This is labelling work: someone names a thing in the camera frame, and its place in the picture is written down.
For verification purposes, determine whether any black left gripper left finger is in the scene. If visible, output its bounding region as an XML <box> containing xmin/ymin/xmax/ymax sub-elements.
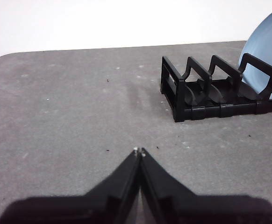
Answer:
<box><xmin>0</xmin><ymin>147</ymin><xmax>141</xmax><ymax>224</ymax></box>

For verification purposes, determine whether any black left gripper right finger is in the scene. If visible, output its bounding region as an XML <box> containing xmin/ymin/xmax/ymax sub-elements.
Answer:
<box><xmin>140</xmin><ymin>147</ymin><xmax>272</xmax><ymax>224</ymax></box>

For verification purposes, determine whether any black plate rack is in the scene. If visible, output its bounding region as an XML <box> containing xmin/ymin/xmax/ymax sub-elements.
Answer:
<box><xmin>160</xmin><ymin>53</ymin><xmax>272</xmax><ymax>123</ymax></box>

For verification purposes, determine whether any blue round plate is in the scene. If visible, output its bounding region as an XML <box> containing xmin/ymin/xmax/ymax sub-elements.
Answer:
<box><xmin>237</xmin><ymin>5</ymin><xmax>272</xmax><ymax>101</ymax></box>

